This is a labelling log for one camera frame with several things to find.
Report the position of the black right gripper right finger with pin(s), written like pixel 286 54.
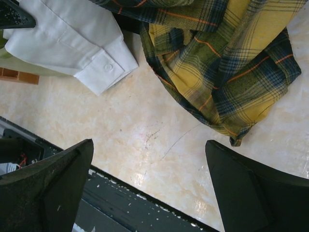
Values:
pixel 253 197

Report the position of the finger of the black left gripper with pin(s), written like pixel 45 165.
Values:
pixel 12 16

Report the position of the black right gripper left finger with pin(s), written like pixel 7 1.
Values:
pixel 45 196

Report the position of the white collared shirt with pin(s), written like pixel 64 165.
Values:
pixel 73 37

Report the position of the yellow plaid shirt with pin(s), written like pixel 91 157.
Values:
pixel 224 61

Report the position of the green plastic basket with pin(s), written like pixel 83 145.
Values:
pixel 8 61

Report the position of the orange compartment tray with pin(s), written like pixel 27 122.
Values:
pixel 19 77

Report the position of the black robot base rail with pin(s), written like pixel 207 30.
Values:
pixel 107 204

